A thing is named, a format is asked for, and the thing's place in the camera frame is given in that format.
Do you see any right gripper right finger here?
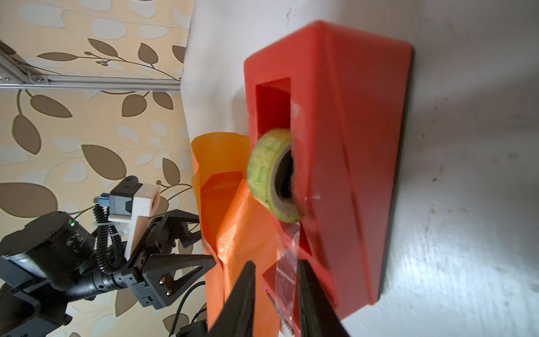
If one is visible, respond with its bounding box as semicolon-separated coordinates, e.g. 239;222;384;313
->
298;260;349;337

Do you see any red tape dispenser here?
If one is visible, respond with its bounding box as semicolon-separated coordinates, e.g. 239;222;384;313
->
244;21;414;336

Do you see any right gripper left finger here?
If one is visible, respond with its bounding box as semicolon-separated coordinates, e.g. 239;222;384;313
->
206;261;256;337

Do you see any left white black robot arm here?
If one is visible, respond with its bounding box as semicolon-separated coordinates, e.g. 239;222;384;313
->
1;210;216;336

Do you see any green patterned tape roll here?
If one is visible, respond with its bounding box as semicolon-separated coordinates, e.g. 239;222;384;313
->
247;129;300;223

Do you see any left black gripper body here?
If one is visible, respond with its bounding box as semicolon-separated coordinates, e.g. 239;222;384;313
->
122;216;182;310

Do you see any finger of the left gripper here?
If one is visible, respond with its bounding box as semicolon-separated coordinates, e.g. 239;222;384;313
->
161;210;202;249
140;254;216;308

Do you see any yellow orange wrapping paper sheet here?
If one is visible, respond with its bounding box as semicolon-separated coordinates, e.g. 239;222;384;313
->
191;132;281;336

